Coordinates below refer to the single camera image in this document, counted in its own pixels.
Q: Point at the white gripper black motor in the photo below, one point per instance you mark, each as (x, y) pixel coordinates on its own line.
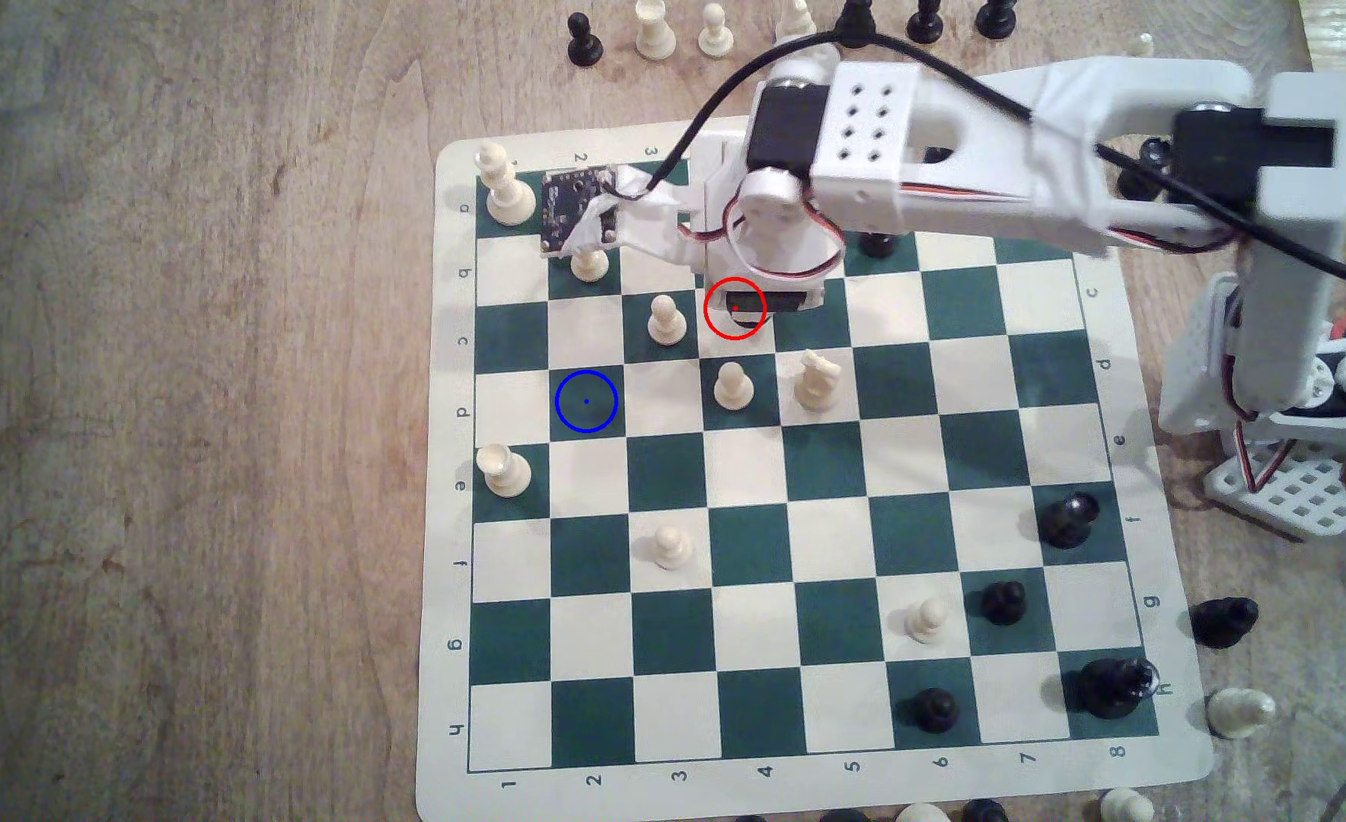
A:
(776, 304)

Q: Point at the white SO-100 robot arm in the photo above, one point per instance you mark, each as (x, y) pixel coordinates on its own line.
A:
(1084, 114)

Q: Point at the white chess pawn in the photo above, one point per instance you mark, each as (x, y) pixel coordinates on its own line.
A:
(927, 620)
(665, 320)
(715, 32)
(590, 266)
(671, 547)
(732, 386)

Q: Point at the white chess knight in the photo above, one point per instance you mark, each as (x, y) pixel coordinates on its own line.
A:
(819, 379)

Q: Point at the green white chess mat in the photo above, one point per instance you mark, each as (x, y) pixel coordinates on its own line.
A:
(747, 468)

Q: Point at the white chess piece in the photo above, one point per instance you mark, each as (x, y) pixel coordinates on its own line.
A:
(922, 814)
(1241, 711)
(1126, 806)
(793, 17)
(656, 31)

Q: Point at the tall white chess king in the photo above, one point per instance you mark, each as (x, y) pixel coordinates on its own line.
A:
(508, 188)

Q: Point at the white chess rook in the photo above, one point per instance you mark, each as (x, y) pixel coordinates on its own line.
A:
(504, 468)

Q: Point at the black chess rook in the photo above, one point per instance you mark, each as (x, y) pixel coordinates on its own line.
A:
(1138, 177)

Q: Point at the white chess bishop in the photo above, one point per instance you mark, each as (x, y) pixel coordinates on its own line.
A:
(1139, 46)

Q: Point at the large black chess piece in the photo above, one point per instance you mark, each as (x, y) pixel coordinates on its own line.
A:
(1113, 685)

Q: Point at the dark camera circuit board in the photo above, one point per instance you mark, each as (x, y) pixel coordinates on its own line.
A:
(576, 206)

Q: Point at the white grid robot base plate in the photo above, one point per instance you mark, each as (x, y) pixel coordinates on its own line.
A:
(1301, 497)

